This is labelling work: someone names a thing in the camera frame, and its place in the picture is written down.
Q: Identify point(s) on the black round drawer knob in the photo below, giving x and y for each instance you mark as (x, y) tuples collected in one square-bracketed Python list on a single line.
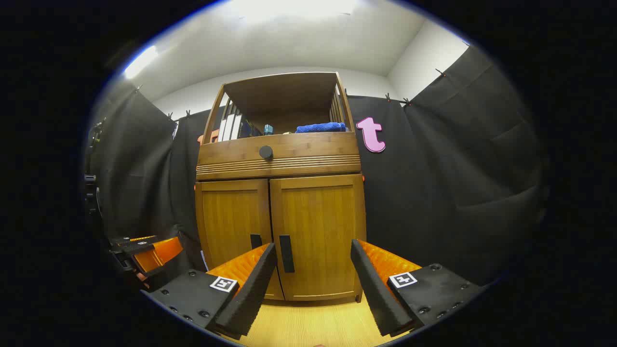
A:
[(266, 152)]

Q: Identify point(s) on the blue white book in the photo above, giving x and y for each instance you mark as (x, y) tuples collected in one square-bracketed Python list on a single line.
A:
[(204, 261)]

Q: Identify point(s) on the wooden drawer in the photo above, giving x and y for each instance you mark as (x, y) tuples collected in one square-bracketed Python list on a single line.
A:
[(313, 147)]

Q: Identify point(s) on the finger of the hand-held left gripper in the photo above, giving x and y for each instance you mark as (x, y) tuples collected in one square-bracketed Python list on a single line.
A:
[(126, 239), (159, 255)]

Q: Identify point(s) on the black backdrop cloth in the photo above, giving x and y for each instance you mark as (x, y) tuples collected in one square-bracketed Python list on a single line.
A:
[(434, 193)]

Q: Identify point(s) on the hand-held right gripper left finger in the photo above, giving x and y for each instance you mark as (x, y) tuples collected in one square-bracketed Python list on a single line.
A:
[(250, 299)]

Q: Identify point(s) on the wooden cabinet door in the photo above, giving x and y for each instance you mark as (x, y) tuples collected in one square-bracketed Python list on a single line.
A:
[(229, 217), (323, 217)]

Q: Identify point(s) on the dark blue book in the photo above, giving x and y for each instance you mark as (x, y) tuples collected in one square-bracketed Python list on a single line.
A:
[(249, 130)]

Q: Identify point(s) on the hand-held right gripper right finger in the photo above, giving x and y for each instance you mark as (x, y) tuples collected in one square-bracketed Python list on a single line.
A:
[(381, 299)]

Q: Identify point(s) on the blue towel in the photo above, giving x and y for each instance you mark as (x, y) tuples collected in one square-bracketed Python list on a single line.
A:
[(320, 127)]

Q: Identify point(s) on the wooden double-door shoe cabinet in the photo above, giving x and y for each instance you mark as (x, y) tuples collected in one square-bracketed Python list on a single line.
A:
[(284, 96)]

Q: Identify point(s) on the black equipment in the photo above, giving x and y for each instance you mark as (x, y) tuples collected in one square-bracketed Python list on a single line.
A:
[(91, 197)]

